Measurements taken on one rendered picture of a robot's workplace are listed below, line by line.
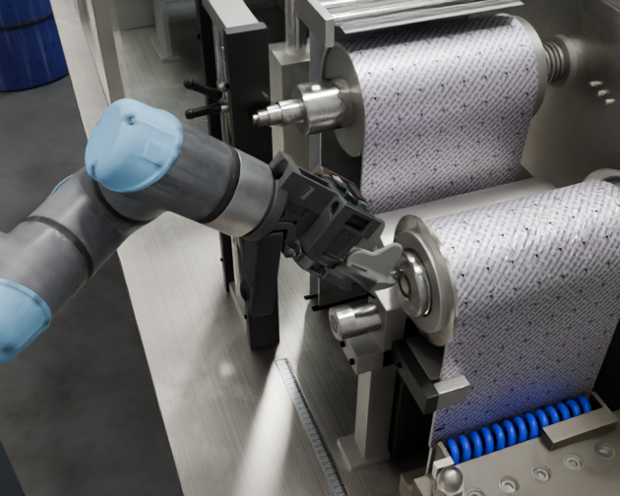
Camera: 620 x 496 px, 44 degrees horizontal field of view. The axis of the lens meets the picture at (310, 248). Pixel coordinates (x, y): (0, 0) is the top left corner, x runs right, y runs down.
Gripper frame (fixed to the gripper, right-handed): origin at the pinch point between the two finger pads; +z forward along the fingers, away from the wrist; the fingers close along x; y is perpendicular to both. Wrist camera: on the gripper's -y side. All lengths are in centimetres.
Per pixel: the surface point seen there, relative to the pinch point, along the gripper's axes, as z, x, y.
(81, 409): 46, 98, -124
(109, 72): -2, 94, -25
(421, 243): -1.2, -2.3, 6.6
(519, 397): 23.9, -8.4, -3.6
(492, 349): 12.5, -8.4, 1.2
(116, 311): 59, 135, -113
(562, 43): 20.0, 22.0, 31.9
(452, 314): 2.1, -8.9, 3.6
